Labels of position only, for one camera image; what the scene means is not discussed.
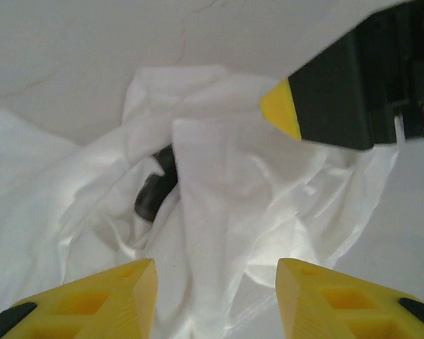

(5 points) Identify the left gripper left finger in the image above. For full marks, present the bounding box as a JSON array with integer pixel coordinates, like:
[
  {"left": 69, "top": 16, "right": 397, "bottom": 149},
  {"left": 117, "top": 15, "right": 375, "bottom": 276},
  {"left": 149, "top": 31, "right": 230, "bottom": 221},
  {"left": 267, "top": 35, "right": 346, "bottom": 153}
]
[{"left": 0, "top": 258, "right": 158, "bottom": 339}]

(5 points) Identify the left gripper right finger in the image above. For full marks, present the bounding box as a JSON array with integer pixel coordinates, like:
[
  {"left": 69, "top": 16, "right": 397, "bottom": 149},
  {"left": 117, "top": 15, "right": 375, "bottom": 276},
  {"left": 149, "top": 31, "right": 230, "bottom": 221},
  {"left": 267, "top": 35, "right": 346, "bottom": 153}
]
[{"left": 276, "top": 257, "right": 424, "bottom": 339}]

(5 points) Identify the white t-shirt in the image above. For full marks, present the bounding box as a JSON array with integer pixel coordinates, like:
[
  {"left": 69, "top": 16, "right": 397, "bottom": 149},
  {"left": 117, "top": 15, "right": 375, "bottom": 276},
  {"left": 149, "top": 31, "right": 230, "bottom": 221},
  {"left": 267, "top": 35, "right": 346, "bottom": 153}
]
[{"left": 0, "top": 63, "right": 400, "bottom": 339}]

